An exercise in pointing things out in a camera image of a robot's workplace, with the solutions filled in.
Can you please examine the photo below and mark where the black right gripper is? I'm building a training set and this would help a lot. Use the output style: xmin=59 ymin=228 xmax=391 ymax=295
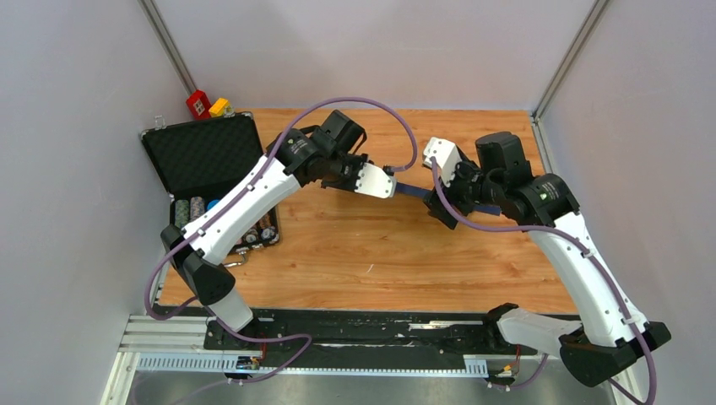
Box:
xmin=422 ymin=151 xmax=502 ymax=228

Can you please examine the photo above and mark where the wooden picture frame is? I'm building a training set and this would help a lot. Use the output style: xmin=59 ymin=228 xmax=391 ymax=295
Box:
xmin=395 ymin=182 xmax=502 ymax=216

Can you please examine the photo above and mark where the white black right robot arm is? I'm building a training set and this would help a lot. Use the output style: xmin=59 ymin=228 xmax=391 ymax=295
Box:
xmin=423 ymin=132 xmax=671 ymax=387

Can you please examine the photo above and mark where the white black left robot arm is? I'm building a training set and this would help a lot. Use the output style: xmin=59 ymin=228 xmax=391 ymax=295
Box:
xmin=160 ymin=110 xmax=366 ymax=348

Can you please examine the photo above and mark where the brown orange chip stack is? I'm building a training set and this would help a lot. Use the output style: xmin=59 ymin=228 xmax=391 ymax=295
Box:
xmin=258 ymin=213 xmax=277 ymax=240

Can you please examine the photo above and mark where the yellow toy block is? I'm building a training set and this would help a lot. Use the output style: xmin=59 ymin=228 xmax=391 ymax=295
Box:
xmin=209 ymin=97 xmax=235 ymax=117

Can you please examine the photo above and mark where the black poker chip case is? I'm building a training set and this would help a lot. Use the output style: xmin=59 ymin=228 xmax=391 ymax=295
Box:
xmin=140 ymin=112 xmax=265 ymax=227

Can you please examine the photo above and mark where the grey pink chip stack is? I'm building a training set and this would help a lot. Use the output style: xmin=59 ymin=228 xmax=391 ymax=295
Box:
xmin=189 ymin=197 xmax=206 ymax=222

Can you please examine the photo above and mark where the red toy house block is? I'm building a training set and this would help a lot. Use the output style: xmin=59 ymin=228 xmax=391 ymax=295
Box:
xmin=185 ymin=89 xmax=212 ymax=121

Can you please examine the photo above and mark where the green purple chip stack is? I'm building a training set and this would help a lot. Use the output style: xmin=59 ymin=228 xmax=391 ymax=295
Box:
xmin=173 ymin=199 xmax=190 ymax=229

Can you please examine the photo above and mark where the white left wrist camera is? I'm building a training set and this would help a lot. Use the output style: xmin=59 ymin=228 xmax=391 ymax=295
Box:
xmin=354 ymin=163 xmax=397 ymax=199

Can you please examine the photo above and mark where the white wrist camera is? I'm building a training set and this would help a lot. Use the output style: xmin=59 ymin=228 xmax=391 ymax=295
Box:
xmin=422 ymin=137 xmax=463 ymax=186
xmin=354 ymin=163 xmax=397 ymax=199

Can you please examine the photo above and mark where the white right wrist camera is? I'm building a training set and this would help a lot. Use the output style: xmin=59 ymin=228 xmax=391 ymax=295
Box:
xmin=422 ymin=137 xmax=463 ymax=186

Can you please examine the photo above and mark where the aluminium rail frame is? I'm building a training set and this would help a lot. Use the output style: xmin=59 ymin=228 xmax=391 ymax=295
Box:
xmin=100 ymin=111 xmax=644 ymax=405

